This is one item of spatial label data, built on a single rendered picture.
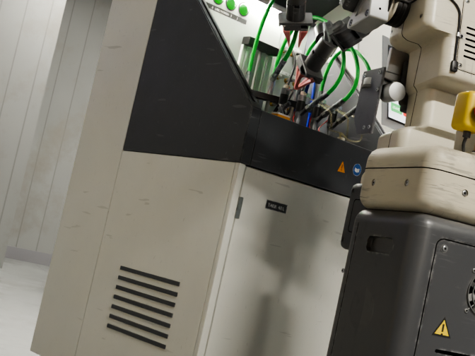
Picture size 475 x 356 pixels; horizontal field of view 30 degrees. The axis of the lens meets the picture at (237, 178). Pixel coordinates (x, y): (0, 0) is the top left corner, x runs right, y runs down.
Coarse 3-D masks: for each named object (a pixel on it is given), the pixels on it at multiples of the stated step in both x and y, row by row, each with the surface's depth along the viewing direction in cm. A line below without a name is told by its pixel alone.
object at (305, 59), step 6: (300, 54) 280; (312, 54) 274; (306, 60) 277; (312, 60) 274; (318, 60) 274; (324, 60) 274; (306, 66) 276; (312, 66) 275; (318, 66) 275; (306, 72) 274; (312, 72) 276; (318, 72) 278; (318, 78) 276
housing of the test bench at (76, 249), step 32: (128, 0) 304; (128, 32) 299; (128, 64) 295; (96, 96) 305; (128, 96) 291; (96, 128) 301; (96, 160) 297; (96, 192) 292; (64, 224) 303; (96, 224) 288; (64, 256) 298; (96, 256) 284; (64, 288) 294; (64, 320) 290; (64, 352) 286
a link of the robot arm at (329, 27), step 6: (318, 24) 279; (324, 24) 278; (330, 24) 277; (336, 24) 268; (342, 24) 267; (318, 30) 277; (324, 30) 275; (330, 30) 270; (336, 30) 268; (318, 36) 276; (330, 36) 269; (336, 42) 271; (342, 48) 272; (348, 48) 272
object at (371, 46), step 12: (336, 12) 329; (348, 12) 324; (384, 24) 330; (372, 36) 323; (360, 48) 317; (372, 48) 322; (348, 60) 319; (360, 60) 316; (372, 60) 321; (348, 72) 317; (360, 72) 315; (360, 84) 314
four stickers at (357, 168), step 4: (340, 160) 269; (344, 160) 270; (340, 164) 269; (344, 164) 271; (356, 164) 274; (340, 168) 269; (344, 168) 271; (356, 168) 274; (360, 168) 276; (340, 172) 270; (344, 172) 271; (352, 172) 273; (356, 172) 274; (360, 172) 276; (356, 176) 275
